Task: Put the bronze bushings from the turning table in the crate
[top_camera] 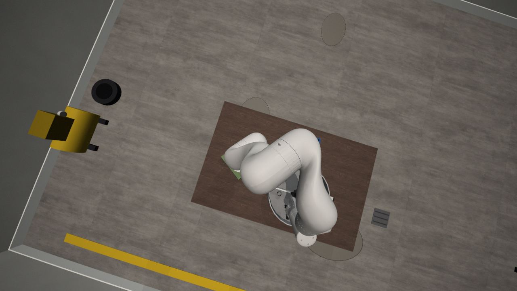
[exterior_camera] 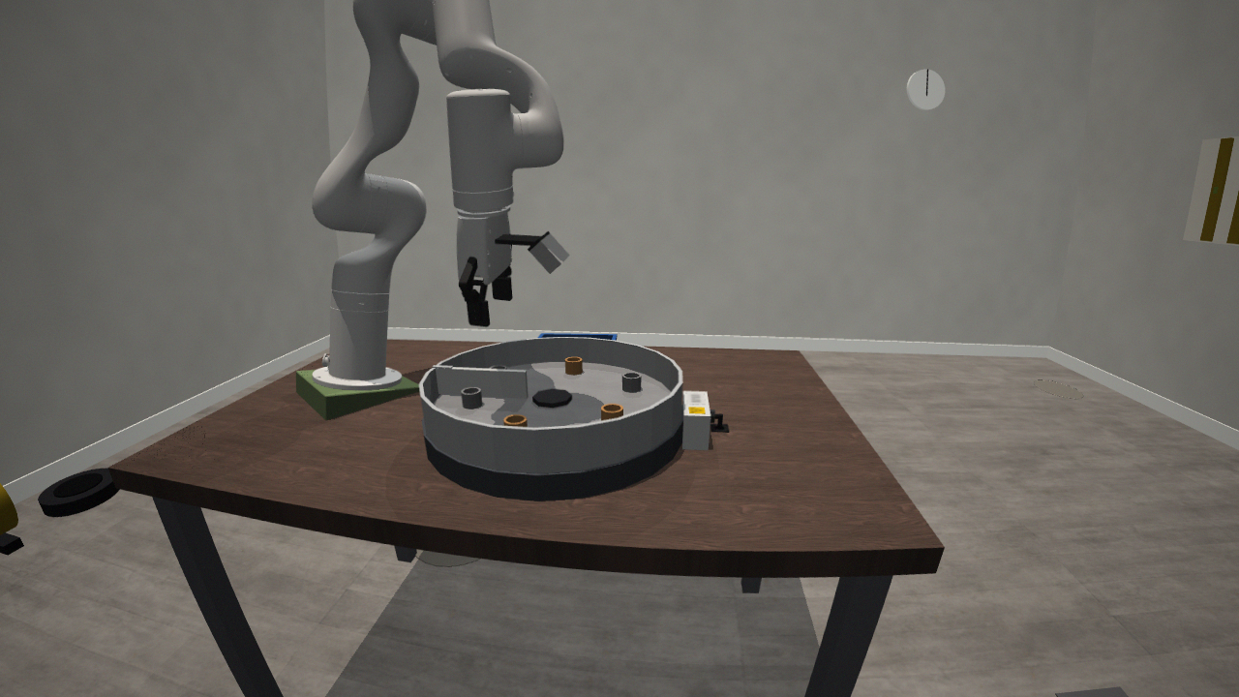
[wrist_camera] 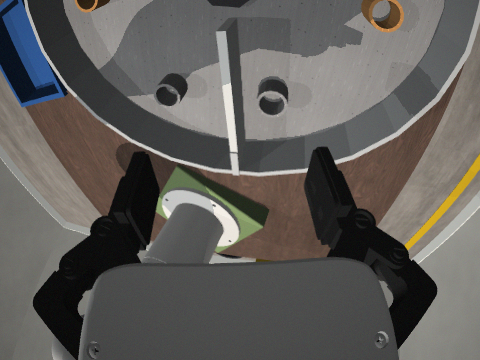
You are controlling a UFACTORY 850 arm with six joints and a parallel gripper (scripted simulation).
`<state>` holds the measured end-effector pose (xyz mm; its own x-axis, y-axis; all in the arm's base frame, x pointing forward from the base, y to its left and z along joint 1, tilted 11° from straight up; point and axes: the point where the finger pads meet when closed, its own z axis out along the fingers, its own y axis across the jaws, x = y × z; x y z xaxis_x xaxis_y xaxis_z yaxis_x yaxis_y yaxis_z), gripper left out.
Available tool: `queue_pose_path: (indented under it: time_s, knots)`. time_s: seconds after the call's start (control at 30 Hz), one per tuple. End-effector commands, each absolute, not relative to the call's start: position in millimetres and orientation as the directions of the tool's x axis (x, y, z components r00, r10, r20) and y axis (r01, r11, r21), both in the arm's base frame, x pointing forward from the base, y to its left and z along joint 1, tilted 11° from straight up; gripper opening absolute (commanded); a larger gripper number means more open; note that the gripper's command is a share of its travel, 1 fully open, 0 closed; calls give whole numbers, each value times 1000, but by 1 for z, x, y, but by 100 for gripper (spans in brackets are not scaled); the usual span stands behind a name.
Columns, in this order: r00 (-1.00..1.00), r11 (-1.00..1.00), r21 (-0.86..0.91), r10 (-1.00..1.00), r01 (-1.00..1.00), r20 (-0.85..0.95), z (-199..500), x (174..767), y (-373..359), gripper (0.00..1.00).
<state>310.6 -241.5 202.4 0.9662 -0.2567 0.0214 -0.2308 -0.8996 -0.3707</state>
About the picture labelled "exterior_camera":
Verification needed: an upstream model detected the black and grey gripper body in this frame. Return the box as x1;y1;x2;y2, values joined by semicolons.
457;206;510;285

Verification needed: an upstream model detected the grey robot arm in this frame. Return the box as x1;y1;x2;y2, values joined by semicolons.
312;0;563;390

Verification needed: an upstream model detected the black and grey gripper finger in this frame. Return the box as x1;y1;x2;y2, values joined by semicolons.
458;258;489;327
492;265;512;301

